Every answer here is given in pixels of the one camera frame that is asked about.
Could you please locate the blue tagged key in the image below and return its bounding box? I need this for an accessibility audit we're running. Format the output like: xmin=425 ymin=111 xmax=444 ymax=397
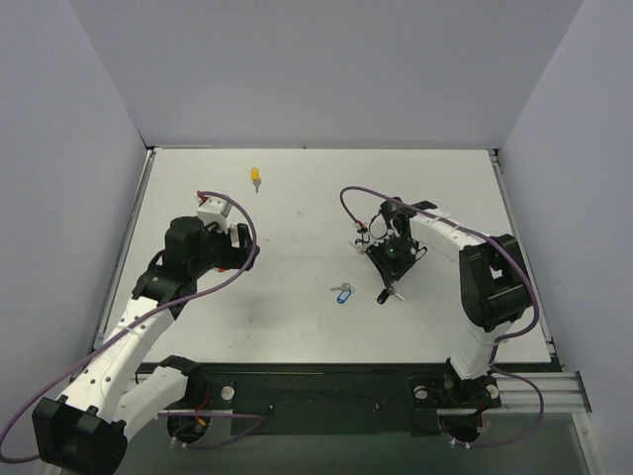
xmin=330 ymin=282 xmax=354 ymax=305

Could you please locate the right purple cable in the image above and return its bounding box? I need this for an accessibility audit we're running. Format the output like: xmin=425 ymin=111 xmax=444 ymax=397
xmin=339 ymin=186 xmax=545 ymax=449

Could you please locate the black tagged key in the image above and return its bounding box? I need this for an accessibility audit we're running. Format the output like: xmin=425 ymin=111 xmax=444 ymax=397
xmin=376 ymin=288 xmax=406 ymax=305

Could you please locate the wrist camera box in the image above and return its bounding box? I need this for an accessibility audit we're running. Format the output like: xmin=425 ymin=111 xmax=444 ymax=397
xmin=196 ymin=196 xmax=232 ymax=234
xmin=353 ymin=224 xmax=371 ymax=254

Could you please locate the purple cable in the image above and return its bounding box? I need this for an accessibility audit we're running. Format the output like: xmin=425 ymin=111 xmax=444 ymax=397
xmin=339 ymin=186 xmax=545 ymax=449
xmin=0 ymin=190 xmax=268 ymax=461

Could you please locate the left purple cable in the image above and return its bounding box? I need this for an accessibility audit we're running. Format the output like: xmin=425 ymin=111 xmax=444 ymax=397
xmin=0 ymin=190 xmax=268 ymax=461

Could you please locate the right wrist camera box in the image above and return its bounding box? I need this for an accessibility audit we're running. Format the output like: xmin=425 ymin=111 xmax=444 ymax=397
xmin=353 ymin=224 xmax=371 ymax=254

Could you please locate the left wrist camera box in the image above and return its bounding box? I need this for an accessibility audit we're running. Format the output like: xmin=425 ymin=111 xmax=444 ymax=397
xmin=196 ymin=196 xmax=232 ymax=234

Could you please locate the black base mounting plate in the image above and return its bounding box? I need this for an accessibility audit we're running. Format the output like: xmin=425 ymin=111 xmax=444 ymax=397
xmin=171 ymin=363 xmax=500 ymax=441

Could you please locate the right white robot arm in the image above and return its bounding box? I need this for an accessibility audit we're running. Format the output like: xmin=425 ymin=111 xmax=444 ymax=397
xmin=363 ymin=198 xmax=532 ymax=405

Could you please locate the yellow tagged key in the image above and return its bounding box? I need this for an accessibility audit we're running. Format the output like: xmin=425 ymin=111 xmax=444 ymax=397
xmin=250 ymin=167 xmax=261 ymax=193

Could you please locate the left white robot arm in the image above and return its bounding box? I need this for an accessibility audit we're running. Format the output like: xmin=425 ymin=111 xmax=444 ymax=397
xmin=32 ymin=216 xmax=258 ymax=474

